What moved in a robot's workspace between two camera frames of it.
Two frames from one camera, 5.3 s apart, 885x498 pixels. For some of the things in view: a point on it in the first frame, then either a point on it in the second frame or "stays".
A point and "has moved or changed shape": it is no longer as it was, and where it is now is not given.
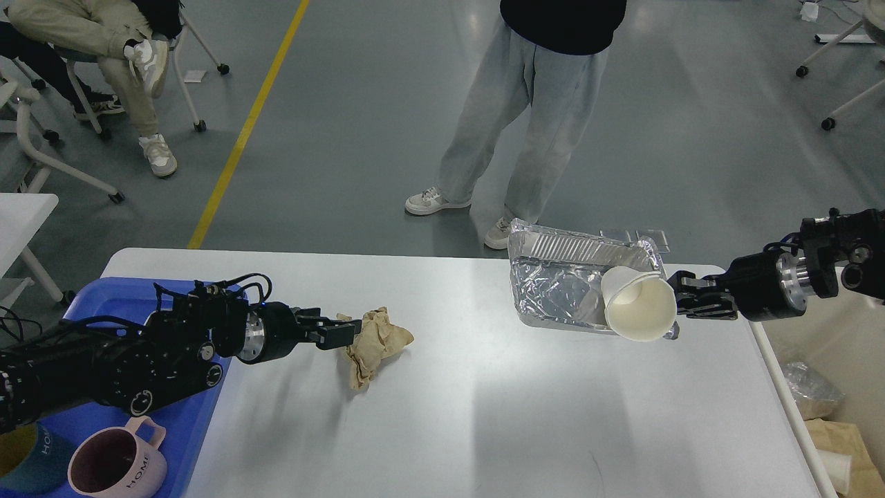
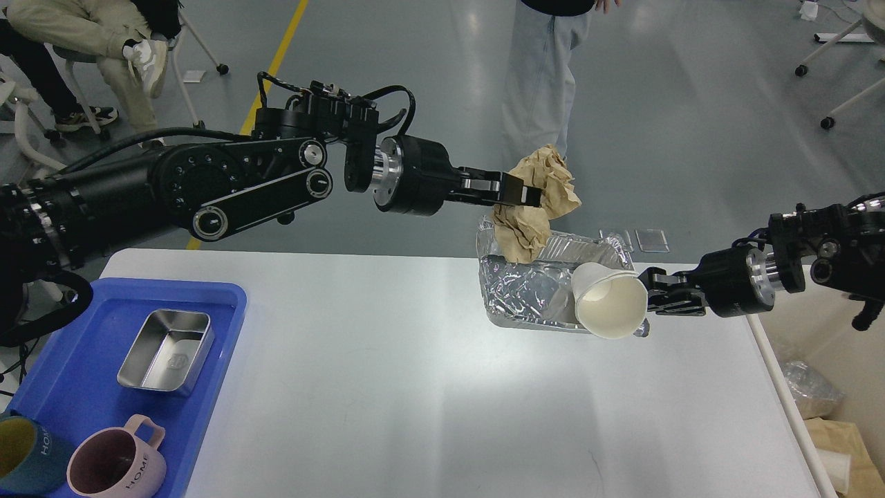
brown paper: (378, 340) → (520, 231)
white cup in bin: (839, 467) stays
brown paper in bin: (865, 480) stays
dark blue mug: (30, 460) stays
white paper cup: (639, 306) has moved or changed shape
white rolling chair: (70, 57) stays
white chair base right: (872, 21) stays
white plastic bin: (843, 337) stays
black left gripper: (271, 328) → (413, 176)
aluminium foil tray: (555, 274) has moved or changed shape
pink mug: (118, 461) stays
